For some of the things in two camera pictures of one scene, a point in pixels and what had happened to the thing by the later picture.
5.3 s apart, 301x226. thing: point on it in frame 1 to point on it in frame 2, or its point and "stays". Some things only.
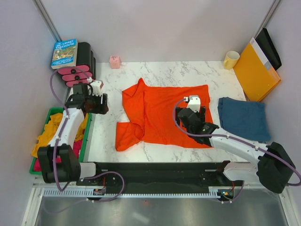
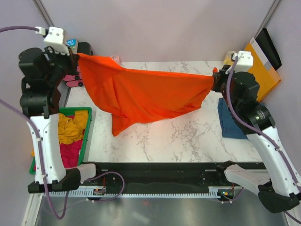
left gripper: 102,108 to 72,59
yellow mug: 231,59 stays
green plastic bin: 31,169 stays
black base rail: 164,177 stays
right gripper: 201,114 to 219,76
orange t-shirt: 150,117 to 130,94
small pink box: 114,61 stays
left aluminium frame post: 46,17 stays
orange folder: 257,79 stays
